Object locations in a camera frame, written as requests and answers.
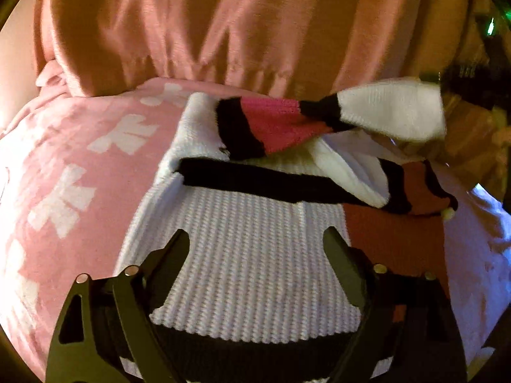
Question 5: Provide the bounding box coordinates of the pink white patterned bedsheet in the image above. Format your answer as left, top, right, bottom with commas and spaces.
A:
1, 62, 510, 382

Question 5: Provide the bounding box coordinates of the white red black knit sweater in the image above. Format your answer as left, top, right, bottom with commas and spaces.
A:
119, 79, 457, 382

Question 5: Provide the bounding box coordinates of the orange satin curtain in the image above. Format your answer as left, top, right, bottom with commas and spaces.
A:
33, 0, 511, 204

